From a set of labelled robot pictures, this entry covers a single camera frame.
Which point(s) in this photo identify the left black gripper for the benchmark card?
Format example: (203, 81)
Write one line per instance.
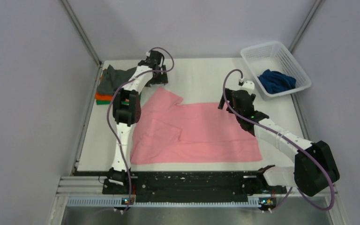
(161, 79)

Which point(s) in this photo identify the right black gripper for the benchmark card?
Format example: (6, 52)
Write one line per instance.
(228, 96)

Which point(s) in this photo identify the pink t shirt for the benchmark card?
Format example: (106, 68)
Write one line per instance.
(170, 131)

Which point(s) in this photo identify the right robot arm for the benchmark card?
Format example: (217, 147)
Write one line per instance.
(314, 168)

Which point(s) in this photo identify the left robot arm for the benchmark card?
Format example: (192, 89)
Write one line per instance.
(125, 109)

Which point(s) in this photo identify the folded grey t shirt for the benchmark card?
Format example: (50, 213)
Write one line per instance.
(113, 78)

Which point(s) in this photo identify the crumpled blue t shirt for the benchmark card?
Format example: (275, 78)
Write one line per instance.
(275, 82)

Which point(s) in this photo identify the white plastic basket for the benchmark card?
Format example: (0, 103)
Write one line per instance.
(274, 56)

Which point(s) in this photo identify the folded orange t shirt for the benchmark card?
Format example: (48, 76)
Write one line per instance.
(101, 97)

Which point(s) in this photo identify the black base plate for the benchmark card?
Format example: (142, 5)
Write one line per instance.
(185, 187)

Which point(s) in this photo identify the left aluminium frame post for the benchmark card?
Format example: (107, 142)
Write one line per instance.
(80, 31)

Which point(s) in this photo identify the aluminium frame post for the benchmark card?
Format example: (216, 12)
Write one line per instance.
(304, 26)
(80, 31)

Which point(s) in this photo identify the right aluminium frame post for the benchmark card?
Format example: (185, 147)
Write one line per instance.
(304, 26)

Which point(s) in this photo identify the white slotted cable duct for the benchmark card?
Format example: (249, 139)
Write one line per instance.
(110, 201)

